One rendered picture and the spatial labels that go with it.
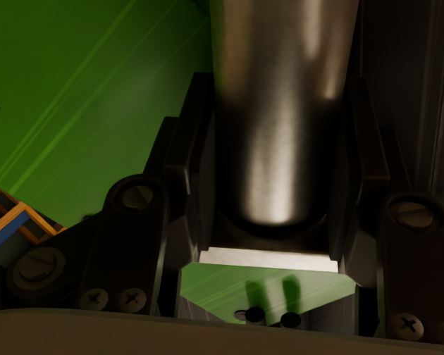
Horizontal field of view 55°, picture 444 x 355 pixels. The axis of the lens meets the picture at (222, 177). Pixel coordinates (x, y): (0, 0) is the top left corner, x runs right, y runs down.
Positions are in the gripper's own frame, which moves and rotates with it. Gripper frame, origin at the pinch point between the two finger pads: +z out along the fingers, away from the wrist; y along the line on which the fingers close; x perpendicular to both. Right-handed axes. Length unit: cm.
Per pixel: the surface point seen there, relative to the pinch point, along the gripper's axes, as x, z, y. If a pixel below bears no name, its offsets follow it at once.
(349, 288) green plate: -9.3, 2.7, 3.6
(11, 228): -379, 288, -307
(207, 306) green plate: -11.9, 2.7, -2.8
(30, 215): -383, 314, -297
